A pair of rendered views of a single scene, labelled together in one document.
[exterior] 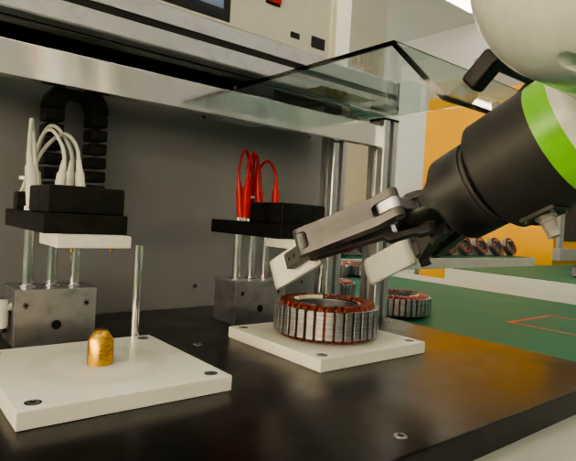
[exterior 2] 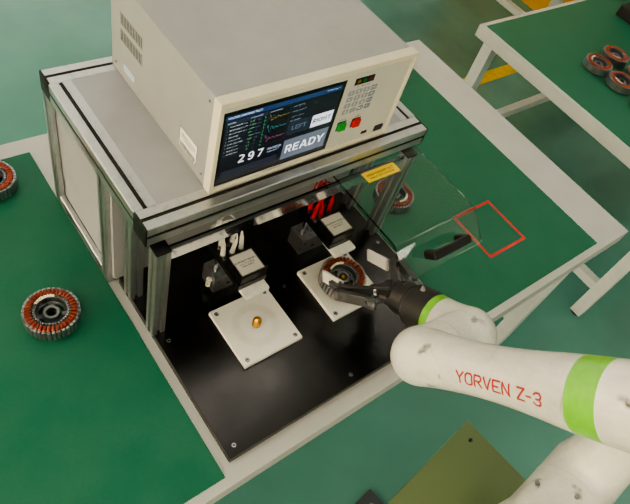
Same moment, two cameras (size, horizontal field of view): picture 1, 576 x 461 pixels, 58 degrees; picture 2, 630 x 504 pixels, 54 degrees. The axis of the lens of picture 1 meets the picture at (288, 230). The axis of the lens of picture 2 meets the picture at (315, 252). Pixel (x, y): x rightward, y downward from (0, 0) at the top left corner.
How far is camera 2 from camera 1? 1.11 m
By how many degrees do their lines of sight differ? 50
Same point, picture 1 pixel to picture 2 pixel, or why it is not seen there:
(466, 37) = not seen: outside the picture
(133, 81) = (272, 214)
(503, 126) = (412, 315)
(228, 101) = (315, 197)
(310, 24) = (375, 121)
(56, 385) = (249, 346)
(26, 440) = (249, 374)
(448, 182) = (394, 306)
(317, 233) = (343, 297)
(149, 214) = not seen: hidden behind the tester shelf
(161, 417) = (282, 360)
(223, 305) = (294, 242)
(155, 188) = not seen: hidden behind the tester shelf
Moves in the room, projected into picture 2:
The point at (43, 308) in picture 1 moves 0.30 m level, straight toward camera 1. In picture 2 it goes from (224, 280) to (267, 402)
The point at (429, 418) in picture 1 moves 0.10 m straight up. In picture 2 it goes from (362, 362) to (376, 340)
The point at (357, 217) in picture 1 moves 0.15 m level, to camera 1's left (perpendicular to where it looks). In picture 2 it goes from (359, 300) to (289, 288)
